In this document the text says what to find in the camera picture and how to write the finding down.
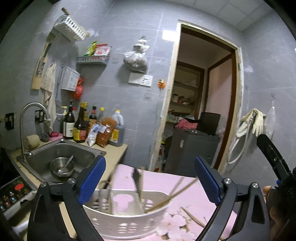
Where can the brown sauce bottle yellow label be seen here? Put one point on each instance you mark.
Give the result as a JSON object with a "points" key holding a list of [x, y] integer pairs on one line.
{"points": [[80, 126]]}

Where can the metal spoon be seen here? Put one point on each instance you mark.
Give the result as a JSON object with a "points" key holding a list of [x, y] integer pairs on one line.
{"points": [[137, 178]]}

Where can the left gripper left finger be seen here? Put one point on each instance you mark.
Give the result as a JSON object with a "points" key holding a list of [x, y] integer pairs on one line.
{"points": [[46, 220]]}

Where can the orange wall hook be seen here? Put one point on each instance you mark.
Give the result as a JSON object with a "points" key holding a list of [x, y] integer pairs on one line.
{"points": [[161, 83]]}

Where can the clear bottle yellow cap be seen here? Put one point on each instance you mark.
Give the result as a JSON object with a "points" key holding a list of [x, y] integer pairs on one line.
{"points": [[101, 115]]}

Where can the hanging rubber gloves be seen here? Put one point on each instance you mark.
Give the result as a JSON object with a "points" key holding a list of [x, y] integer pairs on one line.
{"points": [[253, 120]]}

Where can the white wall socket panel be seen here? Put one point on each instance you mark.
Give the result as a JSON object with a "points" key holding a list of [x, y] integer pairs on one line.
{"points": [[140, 79]]}

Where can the induction cooker control panel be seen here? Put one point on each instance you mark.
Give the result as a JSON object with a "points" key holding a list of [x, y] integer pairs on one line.
{"points": [[15, 195]]}

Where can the large oil jug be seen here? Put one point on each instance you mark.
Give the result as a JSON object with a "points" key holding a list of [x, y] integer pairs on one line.
{"points": [[117, 135]]}

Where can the pink soap dish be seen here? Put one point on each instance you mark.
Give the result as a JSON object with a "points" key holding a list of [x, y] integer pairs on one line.
{"points": [[54, 136]]}

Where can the black monitor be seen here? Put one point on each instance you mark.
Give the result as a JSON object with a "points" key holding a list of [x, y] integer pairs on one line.
{"points": [[208, 123]]}

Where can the black cabinet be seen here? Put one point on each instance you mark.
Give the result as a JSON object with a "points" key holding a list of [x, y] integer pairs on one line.
{"points": [[185, 146]]}

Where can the dark wine bottle white label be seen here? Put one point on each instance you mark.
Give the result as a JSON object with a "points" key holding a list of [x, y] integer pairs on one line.
{"points": [[68, 123]]}

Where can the red plastic bag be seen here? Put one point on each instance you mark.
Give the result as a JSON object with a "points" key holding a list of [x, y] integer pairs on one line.
{"points": [[79, 90]]}

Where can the chrome faucet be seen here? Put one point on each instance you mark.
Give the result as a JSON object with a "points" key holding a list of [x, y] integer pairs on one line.
{"points": [[27, 127]]}

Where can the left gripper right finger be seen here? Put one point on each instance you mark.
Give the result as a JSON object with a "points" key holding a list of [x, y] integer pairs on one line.
{"points": [[252, 221]]}

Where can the clear hanging plastic bag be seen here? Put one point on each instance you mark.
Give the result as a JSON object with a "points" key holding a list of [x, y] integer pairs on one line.
{"points": [[270, 121]]}

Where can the white hanging basket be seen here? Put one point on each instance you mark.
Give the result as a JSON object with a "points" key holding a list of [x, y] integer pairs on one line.
{"points": [[70, 79]]}

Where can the red cloth on cabinet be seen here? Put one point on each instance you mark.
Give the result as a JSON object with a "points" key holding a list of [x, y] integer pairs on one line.
{"points": [[186, 125]]}

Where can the beige sponge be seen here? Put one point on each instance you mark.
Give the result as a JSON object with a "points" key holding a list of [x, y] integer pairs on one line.
{"points": [[31, 142]]}

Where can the steel bowl in sink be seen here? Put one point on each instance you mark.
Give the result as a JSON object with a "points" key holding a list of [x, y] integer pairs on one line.
{"points": [[57, 163]]}

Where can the right hand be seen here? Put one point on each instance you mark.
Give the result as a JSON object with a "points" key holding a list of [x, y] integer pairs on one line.
{"points": [[276, 215]]}

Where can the orange spice bag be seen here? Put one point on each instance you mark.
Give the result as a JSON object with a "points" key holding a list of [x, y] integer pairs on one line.
{"points": [[108, 125]]}

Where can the spoon in steel bowl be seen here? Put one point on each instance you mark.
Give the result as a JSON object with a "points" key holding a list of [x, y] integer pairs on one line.
{"points": [[67, 167]]}

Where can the grey wall shelf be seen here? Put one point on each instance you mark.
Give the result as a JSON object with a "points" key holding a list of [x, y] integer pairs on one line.
{"points": [[93, 60]]}

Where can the hanging dish towel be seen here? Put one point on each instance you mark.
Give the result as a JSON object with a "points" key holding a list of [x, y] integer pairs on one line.
{"points": [[49, 99]]}

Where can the door frame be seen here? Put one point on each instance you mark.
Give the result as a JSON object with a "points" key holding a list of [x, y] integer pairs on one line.
{"points": [[237, 93]]}

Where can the soy sauce bottle red cap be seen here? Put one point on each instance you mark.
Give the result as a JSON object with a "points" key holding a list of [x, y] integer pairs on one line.
{"points": [[92, 118]]}

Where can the white seasoning packet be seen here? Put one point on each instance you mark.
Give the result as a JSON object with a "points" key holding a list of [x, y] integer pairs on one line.
{"points": [[95, 130]]}

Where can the snack packets on shelf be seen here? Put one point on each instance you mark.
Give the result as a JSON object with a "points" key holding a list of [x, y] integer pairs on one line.
{"points": [[98, 50]]}

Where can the white plastic utensil holder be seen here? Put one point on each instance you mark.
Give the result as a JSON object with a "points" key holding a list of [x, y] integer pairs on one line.
{"points": [[122, 214]]}

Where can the wooden cutting board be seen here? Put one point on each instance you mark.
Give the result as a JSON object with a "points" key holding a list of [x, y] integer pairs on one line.
{"points": [[38, 72]]}

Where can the pink floral table cloth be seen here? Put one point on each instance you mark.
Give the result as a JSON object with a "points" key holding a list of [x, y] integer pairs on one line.
{"points": [[177, 225]]}

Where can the stainless steel sink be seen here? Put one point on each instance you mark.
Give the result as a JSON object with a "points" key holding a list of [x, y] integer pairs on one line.
{"points": [[38, 161]]}

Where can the black wall socket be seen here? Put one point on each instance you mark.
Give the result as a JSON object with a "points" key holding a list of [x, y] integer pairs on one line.
{"points": [[9, 121]]}

